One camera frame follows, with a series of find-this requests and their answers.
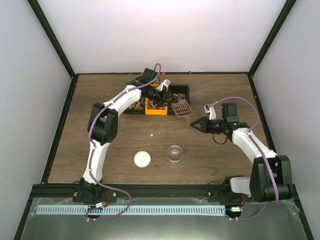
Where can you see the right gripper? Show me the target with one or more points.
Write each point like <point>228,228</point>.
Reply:
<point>204,128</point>

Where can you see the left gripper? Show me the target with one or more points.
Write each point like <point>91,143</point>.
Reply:
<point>163,98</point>

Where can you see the brown slotted scoop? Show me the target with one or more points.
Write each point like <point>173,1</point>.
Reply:
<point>183,109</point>

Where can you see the orange candy bin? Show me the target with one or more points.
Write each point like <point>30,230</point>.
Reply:
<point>152,108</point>

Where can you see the black bin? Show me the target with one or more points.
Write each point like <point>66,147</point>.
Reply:
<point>137,107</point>
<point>182,91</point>

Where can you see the clear plastic cup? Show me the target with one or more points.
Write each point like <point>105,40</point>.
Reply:
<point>174,154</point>

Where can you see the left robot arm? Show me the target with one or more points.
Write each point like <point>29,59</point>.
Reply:
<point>103,122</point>

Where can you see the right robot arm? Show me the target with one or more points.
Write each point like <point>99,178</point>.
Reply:
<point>271,174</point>

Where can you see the white round lid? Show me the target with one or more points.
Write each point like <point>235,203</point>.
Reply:
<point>142,159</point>

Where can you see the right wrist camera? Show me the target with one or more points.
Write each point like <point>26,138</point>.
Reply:
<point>210,111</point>

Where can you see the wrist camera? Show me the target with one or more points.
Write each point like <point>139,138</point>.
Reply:
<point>163,85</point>
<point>210,111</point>

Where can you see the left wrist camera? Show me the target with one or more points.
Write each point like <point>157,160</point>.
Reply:
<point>163,85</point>

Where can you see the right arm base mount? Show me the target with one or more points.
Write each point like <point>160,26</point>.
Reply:
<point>222,193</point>

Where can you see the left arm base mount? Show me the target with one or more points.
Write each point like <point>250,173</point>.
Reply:
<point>90,193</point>

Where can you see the light blue slotted rail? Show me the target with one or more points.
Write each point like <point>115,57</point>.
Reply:
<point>134,210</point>

